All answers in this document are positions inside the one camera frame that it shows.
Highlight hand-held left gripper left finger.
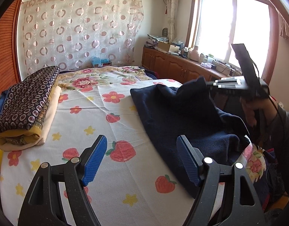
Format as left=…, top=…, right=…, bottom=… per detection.
left=17, top=135, right=108, bottom=226

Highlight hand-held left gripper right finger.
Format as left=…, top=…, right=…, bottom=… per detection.
left=176, top=135, right=265, bottom=226

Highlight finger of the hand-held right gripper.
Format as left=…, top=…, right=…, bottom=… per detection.
left=213, top=83, right=243, bottom=89
left=205, top=79, right=242, bottom=84

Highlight navy sweatshirt with orange print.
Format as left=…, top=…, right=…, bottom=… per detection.
left=130, top=76, right=251, bottom=198

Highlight person's right hand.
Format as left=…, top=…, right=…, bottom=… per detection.
left=240, top=96, right=279, bottom=132

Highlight pink jar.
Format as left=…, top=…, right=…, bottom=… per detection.
left=188, top=47, right=200, bottom=62

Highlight white strawberry print sheet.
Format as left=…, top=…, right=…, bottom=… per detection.
left=0, top=78, right=253, bottom=226

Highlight window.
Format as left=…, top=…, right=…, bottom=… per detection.
left=186, top=0, right=280, bottom=83

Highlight long wooden cabinet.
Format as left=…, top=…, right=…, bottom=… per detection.
left=142, top=47, right=244, bottom=85

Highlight patterned window curtain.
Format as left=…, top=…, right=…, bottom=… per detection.
left=274, top=5, right=289, bottom=43
left=164, top=0, right=181, bottom=41

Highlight cardboard box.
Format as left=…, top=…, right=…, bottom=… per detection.
left=157, top=41, right=181, bottom=54

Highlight beige yellow folded quilt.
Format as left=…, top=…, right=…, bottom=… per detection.
left=0, top=85, right=63, bottom=151

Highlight dark blue bed cover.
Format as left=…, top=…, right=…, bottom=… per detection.
left=141, top=67, right=160, bottom=80

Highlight stack of papers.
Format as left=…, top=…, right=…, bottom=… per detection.
left=144, top=34, right=170, bottom=48

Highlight floral plush blanket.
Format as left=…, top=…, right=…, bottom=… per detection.
left=57, top=65, right=269, bottom=185

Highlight dark cloth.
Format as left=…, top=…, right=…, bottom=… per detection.
left=253, top=146, right=289, bottom=217

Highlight dark patterned folded quilt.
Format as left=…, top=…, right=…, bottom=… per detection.
left=0, top=65, right=61, bottom=135

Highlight blue packet box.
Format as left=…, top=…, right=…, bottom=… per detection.
left=91, top=56, right=112, bottom=69

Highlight louvred wooden wardrobe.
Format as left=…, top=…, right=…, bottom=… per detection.
left=0, top=0, right=25, bottom=99

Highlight circle pattern wall curtain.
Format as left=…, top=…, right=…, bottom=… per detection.
left=19, top=0, right=145, bottom=76

